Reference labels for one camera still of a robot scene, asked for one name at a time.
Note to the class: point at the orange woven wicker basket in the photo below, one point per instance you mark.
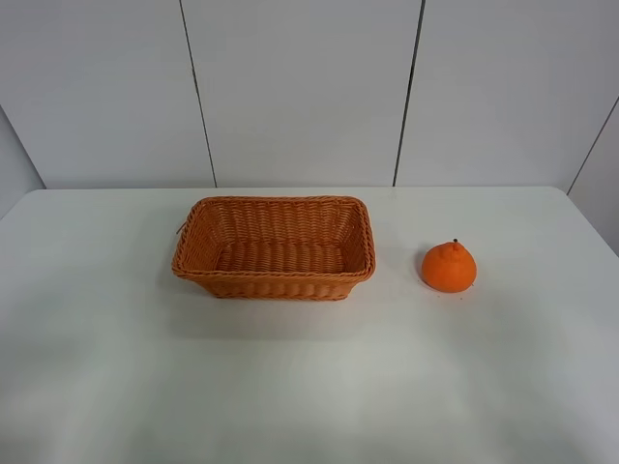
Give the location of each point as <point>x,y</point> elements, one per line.
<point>310,248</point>

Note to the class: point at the orange citrus fruit with stem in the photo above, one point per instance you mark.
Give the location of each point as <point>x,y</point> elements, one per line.
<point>449,268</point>

